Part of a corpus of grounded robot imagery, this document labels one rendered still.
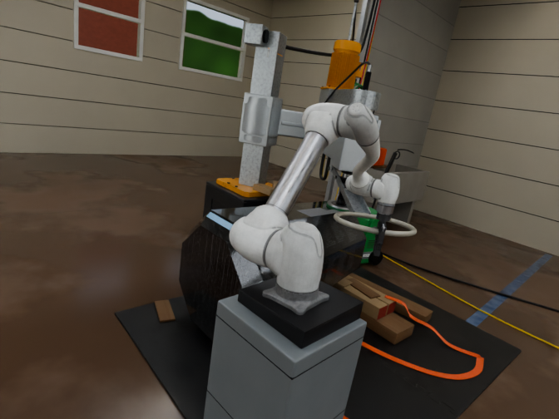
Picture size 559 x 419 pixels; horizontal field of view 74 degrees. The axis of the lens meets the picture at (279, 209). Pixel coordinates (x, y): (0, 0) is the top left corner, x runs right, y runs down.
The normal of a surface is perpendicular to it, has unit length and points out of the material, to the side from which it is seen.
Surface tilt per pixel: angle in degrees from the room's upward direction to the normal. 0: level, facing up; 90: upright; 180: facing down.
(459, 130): 90
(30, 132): 90
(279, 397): 90
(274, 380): 90
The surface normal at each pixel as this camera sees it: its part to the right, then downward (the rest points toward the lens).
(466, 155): -0.71, 0.09
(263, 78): -0.33, 0.22
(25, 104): 0.69, 0.30
